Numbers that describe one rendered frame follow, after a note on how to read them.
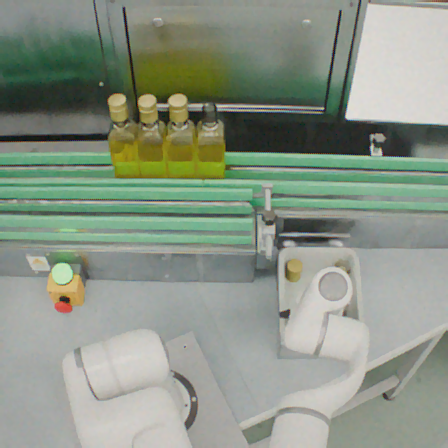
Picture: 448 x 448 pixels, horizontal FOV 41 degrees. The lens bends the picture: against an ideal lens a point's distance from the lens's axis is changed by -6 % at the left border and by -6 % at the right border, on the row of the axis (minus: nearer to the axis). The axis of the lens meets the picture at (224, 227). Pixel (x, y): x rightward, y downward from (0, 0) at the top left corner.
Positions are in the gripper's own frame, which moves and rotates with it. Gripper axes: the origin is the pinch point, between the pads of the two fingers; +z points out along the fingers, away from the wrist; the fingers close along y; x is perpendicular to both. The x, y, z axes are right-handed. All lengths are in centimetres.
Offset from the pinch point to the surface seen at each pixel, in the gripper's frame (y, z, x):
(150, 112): 31, -26, -33
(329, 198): -4.5, -4.9, -24.8
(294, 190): 3.2, -7.8, -25.4
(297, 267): 2.0, 2.2, -11.7
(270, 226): 8.9, -14.3, -15.3
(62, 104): 54, -7, -47
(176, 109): 26, -27, -33
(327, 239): -5.5, 6.1, -19.3
